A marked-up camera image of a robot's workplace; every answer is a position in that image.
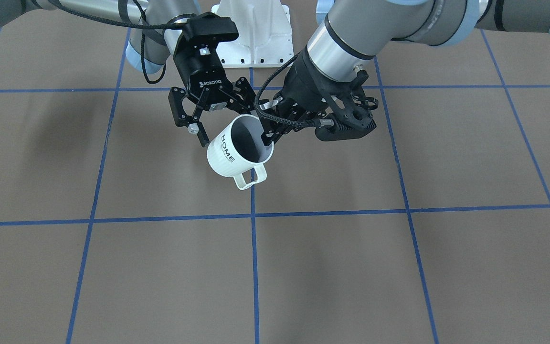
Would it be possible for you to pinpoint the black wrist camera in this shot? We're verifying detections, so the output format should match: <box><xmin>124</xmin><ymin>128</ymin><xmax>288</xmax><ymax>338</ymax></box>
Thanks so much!
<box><xmin>314</xmin><ymin>113</ymin><xmax>377</xmax><ymax>142</ymax></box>
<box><xmin>182</xmin><ymin>12</ymin><xmax>239</xmax><ymax>45</ymax></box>

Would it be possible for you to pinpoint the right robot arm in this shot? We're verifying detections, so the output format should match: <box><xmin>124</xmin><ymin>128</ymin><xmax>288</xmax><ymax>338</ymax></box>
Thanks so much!
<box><xmin>0</xmin><ymin>0</ymin><xmax>255</xmax><ymax>147</ymax></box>

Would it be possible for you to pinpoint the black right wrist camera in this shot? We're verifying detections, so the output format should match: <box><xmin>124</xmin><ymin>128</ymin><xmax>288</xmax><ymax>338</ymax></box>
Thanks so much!
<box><xmin>182</xmin><ymin>12</ymin><xmax>239</xmax><ymax>45</ymax></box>

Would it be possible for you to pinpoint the white ribbed mug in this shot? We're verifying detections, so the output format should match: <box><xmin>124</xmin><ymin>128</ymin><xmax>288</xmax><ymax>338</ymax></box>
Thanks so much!
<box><xmin>207</xmin><ymin>115</ymin><xmax>274</xmax><ymax>190</ymax></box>

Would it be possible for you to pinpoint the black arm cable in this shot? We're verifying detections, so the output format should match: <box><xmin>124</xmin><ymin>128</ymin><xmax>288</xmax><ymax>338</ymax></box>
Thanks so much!
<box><xmin>46</xmin><ymin>0</ymin><xmax>194</xmax><ymax>85</ymax></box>
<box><xmin>254</xmin><ymin>50</ymin><xmax>335</xmax><ymax>129</ymax></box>

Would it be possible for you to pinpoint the brown table mat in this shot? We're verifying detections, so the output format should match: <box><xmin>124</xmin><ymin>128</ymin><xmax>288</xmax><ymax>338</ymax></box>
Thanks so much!
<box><xmin>0</xmin><ymin>11</ymin><xmax>550</xmax><ymax>344</ymax></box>

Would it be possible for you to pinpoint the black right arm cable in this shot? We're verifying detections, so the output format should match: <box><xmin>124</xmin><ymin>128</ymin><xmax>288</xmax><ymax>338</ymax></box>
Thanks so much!
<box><xmin>46</xmin><ymin>0</ymin><xmax>194</xmax><ymax>85</ymax></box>

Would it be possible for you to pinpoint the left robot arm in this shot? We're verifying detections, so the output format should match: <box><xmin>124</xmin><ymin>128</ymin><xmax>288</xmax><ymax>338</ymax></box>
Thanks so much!
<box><xmin>254</xmin><ymin>0</ymin><xmax>550</xmax><ymax>146</ymax></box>

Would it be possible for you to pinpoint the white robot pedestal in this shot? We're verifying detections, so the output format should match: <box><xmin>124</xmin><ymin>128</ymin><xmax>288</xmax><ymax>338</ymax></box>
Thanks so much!
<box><xmin>211</xmin><ymin>0</ymin><xmax>294</xmax><ymax>68</ymax></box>

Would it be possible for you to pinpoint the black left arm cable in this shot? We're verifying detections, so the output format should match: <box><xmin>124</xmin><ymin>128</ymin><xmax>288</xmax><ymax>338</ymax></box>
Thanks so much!
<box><xmin>254</xmin><ymin>50</ymin><xmax>335</xmax><ymax>129</ymax></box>

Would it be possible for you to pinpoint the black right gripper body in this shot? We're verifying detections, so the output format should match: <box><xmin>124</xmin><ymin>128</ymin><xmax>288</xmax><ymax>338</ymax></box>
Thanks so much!
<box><xmin>168</xmin><ymin>41</ymin><xmax>252</xmax><ymax>136</ymax></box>

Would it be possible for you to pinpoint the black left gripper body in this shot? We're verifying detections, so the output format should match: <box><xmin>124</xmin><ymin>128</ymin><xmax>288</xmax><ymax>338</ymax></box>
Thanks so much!
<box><xmin>254</xmin><ymin>50</ymin><xmax>379</xmax><ymax>135</ymax></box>

